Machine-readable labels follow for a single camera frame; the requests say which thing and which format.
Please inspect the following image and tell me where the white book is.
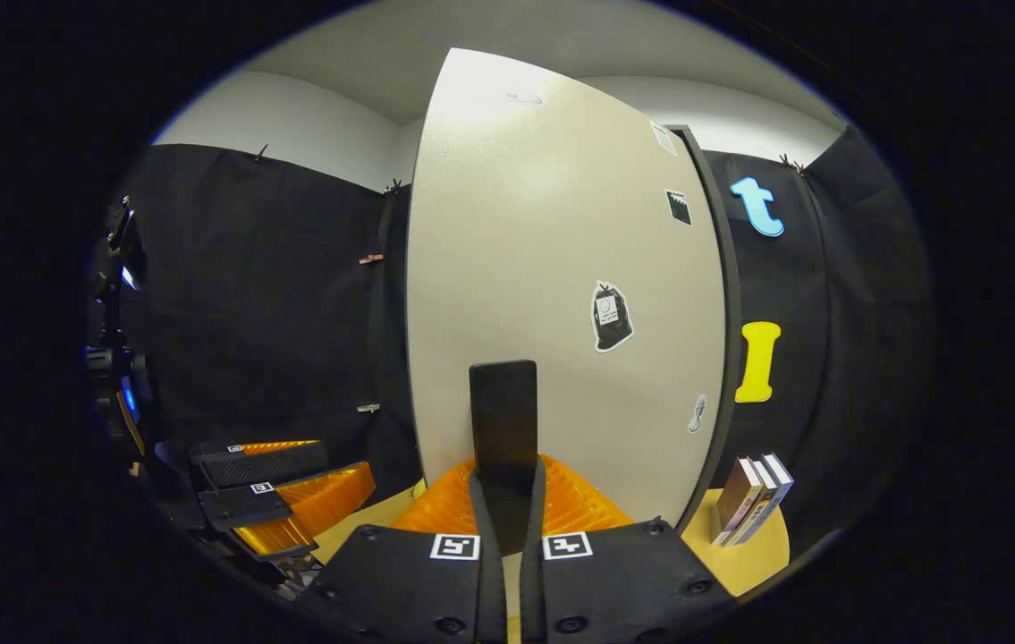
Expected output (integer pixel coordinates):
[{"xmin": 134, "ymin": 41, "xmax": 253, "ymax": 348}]
[{"xmin": 726, "ymin": 458, "xmax": 781, "ymax": 547}]

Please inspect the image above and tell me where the black cabinet door handle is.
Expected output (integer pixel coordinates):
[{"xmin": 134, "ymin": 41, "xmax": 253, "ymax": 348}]
[{"xmin": 469, "ymin": 360, "xmax": 539, "ymax": 555}]

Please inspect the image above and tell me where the black backdrop cloth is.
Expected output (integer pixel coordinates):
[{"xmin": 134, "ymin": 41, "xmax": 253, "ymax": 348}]
[{"xmin": 87, "ymin": 125, "xmax": 933, "ymax": 555}]

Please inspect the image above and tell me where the beige cabinet door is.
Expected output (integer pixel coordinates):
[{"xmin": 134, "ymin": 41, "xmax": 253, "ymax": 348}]
[{"xmin": 406, "ymin": 47, "xmax": 727, "ymax": 529}]

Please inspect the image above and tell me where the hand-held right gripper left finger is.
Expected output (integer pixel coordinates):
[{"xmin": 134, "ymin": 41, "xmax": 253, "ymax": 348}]
[{"xmin": 297, "ymin": 456, "xmax": 508, "ymax": 644}]

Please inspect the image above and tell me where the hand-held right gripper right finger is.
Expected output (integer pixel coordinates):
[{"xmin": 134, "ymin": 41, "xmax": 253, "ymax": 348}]
[{"xmin": 520, "ymin": 454, "xmax": 736, "ymax": 644}]

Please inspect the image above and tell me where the brown book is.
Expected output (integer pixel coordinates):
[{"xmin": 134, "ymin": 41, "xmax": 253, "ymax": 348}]
[{"xmin": 711, "ymin": 456, "xmax": 763, "ymax": 547}]

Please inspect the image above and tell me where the dark blue book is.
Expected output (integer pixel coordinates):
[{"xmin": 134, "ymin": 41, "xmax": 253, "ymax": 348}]
[{"xmin": 740, "ymin": 453, "xmax": 796, "ymax": 545}]

